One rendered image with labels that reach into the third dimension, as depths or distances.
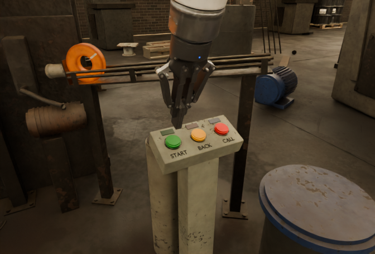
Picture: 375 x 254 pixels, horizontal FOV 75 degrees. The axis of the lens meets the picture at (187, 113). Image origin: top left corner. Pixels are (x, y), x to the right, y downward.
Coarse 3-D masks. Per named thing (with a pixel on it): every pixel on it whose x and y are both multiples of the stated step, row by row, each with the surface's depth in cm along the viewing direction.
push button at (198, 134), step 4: (192, 132) 66; (196, 132) 66; (200, 132) 66; (204, 132) 67; (192, 136) 65; (196, 136) 65; (200, 136) 65; (204, 136) 66; (196, 140) 65; (200, 140) 65
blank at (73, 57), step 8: (72, 48) 96; (80, 48) 95; (88, 48) 95; (96, 48) 97; (72, 56) 97; (80, 56) 99; (88, 56) 96; (96, 56) 96; (72, 64) 99; (80, 64) 101; (96, 64) 97; (104, 64) 99; (88, 80) 101
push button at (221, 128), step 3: (219, 123) 70; (222, 123) 70; (216, 126) 69; (219, 126) 69; (222, 126) 69; (225, 126) 70; (216, 129) 69; (219, 129) 68; (222, 129) 69; (225, 129) 69; (228, 129) 69; (219, 132) 68; (222, 132) 68; (225, 132) 68
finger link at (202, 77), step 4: (208, 60) 51; (212, 64) 50; (208, 68) 51; (212, 68) 50; (200, 72) 52; (204, 72) 51; (208, 72) 51; (212, 72) 51; (200, 76) 52; (204, 76) 51; (208, 76) 51; (196, 80) 53; (200, 80) 52; (204, 80) 52; (196, 84) 53; (200, 84) 52; (204, 84) 53; (196, 88) 53; (200, 88) 53; (196, 92) 53; (200, 92) 54; (196, 96) 54; (192, 100) 55; (196, 100) 55
